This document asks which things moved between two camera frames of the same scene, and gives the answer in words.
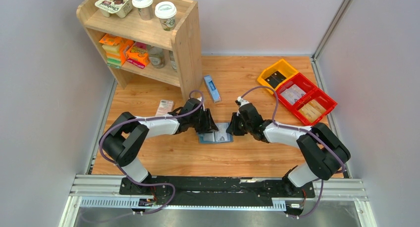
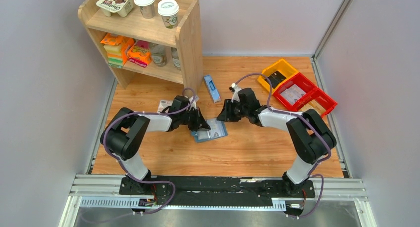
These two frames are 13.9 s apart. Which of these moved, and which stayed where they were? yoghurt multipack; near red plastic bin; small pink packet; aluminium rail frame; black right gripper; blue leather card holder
Moved: black right gripper; blue leather card holder
Stayed: small pink packet; near red plastic bin; yoghurt multipack; aluminium rail frame
